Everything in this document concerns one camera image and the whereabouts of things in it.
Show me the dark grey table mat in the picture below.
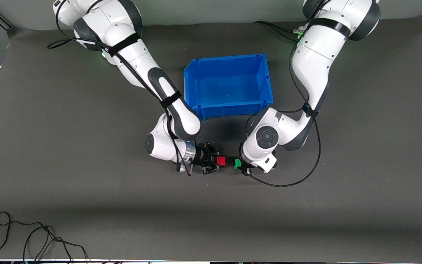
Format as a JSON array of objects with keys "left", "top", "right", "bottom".
[{"left": 0, "top": 14, "right": 422, "bottom": 261}]

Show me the blue plastic storage bin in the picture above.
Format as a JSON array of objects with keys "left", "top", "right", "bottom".
[{"left": 184, "top": 54, "right": 274, "bottom": 121}]

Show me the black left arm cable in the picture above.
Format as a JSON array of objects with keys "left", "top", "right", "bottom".
[{"left": 245, "top": 0, "right": 343, "bottom": 188}]

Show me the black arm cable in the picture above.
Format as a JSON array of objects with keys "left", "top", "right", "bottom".
[
  {"left": 47, "top": 0, "right": 194, "bottom": 177},
  {"left": 245, "top": 0, "right": 343, "bottom": 188}
]

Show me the black left base cable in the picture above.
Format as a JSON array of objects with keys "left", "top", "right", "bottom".
[{"left": 253, "top": 21, "right": 307, "bottom": 41}]

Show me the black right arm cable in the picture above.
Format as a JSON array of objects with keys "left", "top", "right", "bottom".
[{"left": 47, "top": 0, "right": 194, "bottom": 177}]

